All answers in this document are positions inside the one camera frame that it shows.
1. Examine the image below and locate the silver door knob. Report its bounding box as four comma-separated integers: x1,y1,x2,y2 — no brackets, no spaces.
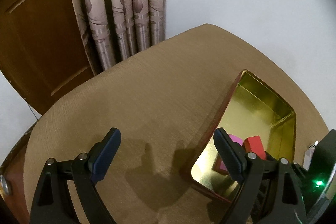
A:
0,175,12,196

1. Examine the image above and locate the red rectangular block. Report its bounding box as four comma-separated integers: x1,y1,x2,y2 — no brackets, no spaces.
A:
243,135,266,160

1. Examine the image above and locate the pink rectangular block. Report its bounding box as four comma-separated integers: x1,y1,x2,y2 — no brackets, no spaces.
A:
219,134,245,174

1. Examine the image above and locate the gold metal tin tray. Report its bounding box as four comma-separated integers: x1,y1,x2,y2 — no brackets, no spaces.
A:
186,70,296,203

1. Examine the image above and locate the brown wooden door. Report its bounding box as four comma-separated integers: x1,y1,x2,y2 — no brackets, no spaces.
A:
1,0,95,114

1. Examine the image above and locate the beige patterned curtain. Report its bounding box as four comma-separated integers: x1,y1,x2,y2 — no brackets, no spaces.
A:
72,0,166,75

